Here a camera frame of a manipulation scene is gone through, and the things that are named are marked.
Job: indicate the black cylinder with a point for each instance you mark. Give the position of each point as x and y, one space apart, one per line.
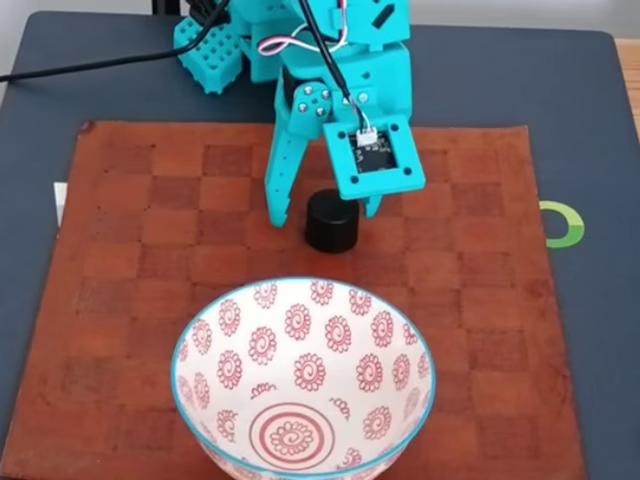
331 227

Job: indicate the white bowl with red flowers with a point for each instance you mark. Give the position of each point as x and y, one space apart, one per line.
305 365

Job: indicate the brown checkered leather board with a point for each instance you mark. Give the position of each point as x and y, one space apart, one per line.
125 300

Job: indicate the white paper piece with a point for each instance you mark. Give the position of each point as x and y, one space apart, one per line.
59 202

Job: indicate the teal framed camera module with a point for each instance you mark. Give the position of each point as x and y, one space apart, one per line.
345 172

